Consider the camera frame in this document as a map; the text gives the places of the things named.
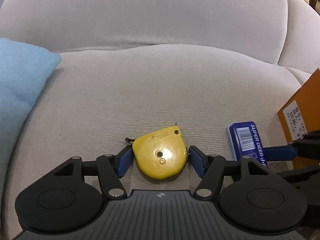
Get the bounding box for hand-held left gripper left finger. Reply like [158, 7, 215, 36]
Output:
[54, 145, 133, 199]

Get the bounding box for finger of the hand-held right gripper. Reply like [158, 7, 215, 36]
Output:
[262, 131, 320, 160]
[271, 164, 320, 188]

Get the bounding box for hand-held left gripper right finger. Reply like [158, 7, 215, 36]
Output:
[188, 145, 269, 199]

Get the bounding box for yellow tape measure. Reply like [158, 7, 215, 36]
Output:
[125, 122, 188, 180]

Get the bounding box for blue metal tin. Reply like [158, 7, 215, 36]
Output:
[227, 122, 268, 167]

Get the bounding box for orange cardboard box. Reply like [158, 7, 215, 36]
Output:
[277, 67, 320, 169]

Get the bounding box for beige sofa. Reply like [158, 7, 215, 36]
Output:
[0, 0, 320, 240]

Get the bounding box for light blue pillow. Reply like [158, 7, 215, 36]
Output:
[0, 37, 62, 190]

